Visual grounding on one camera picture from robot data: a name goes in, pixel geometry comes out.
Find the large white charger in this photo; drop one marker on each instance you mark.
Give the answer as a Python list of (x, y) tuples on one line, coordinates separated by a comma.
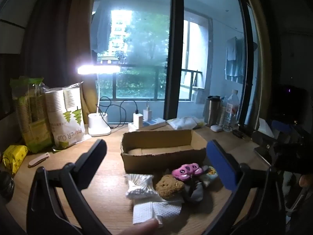
[(138, 120)]

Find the clear plastic cotton swab bag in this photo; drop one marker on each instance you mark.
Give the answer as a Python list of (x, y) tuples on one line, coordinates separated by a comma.
[(140, 188)]

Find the small black device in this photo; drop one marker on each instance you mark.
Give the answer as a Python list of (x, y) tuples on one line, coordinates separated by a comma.
[(237, 132)]

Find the person's right hand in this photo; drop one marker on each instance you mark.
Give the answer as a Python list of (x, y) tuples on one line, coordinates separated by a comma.
[(305, 181)]

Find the person's left hand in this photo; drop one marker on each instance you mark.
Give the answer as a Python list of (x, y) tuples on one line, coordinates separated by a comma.
[(144, 227)]

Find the brown curtain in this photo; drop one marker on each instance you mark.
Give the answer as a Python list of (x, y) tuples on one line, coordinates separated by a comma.
[(49, 41)]

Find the dark electronic device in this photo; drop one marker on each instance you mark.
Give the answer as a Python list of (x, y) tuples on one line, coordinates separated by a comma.
[(288, 102)]

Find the white embossed paper towel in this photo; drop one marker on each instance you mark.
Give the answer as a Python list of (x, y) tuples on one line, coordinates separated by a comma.
[(151, 211)]

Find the balcony railing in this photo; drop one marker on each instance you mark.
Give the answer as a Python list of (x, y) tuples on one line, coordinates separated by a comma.
[(137, 66)]

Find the brown plush toy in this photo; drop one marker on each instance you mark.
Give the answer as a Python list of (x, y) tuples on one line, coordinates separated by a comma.
[(168, 186)]

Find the green paper cup pack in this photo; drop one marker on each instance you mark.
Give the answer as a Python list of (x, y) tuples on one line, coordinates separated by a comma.
[(31, 127)]

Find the grey sock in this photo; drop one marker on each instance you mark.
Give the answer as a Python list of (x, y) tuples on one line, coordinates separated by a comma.
[(193, 192)]

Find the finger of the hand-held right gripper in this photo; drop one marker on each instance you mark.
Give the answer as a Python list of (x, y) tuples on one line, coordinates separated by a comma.
[(265, 142)]

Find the steel tumbler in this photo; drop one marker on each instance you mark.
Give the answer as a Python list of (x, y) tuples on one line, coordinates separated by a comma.
[(211, 112)]

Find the black window frame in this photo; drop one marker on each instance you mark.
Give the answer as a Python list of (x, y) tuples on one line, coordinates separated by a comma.
[(174, 53)]

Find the small white charger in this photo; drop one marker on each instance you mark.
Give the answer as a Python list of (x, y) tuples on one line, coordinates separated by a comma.
[(147, 115)]

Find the white paper cup pack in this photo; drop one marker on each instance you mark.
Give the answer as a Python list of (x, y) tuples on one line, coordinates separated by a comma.
[(66, 117)]

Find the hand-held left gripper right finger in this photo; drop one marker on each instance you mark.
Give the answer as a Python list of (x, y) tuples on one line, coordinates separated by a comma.
[(221, 166)]

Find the hanging teal clothes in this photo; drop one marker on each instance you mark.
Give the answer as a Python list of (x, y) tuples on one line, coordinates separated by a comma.
[(234, 61)]

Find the clear water bottle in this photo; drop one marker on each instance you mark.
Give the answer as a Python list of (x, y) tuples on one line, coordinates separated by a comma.
[(231, 112)]

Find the white power strip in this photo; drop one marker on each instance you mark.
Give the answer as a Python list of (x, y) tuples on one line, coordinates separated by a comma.
[(154, 123)]

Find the wet wipes pack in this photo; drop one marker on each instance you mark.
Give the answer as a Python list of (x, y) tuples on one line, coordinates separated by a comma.
[(182, 123)]

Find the dark round object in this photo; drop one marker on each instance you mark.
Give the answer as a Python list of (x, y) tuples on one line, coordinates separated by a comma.
[(6, 184)]

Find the cardboard box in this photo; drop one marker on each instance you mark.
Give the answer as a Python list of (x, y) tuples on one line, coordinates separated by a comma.
[(161, 160)]

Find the white desk lamp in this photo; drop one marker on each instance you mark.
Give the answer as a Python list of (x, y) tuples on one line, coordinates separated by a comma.
[(97, 124)]

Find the pink plush toy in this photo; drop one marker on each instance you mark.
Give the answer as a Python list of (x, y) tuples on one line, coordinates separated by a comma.
[(185, 171)]

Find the white earbud case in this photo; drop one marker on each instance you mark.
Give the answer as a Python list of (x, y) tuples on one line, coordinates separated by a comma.
[(216, 128)]

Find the patterned blue yellow sock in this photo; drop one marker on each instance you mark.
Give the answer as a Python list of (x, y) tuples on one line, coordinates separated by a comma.
[(210, 175)]

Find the yellow packet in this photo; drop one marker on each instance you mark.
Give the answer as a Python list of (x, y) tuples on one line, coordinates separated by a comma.
[(16, 155)]

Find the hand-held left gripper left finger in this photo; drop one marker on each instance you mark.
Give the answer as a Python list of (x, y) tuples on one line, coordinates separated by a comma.
[(94, 156)]

